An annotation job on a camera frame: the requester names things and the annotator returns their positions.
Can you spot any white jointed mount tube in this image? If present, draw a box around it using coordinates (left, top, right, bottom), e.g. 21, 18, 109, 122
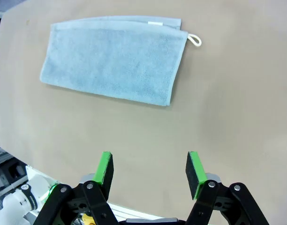
0, 178, 42, 225

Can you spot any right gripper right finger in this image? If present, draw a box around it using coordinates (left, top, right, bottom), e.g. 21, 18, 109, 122
184, 151, 271, 225

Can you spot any blue-grey towel with loop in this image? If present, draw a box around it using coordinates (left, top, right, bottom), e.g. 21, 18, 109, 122
39, 15, 202, 109

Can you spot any yellow plastic clip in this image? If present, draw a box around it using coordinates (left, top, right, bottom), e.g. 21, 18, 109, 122
81, 214, 94, 225

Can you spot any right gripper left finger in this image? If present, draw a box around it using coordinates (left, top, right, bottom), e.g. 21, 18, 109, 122
33, 151, 121, 225

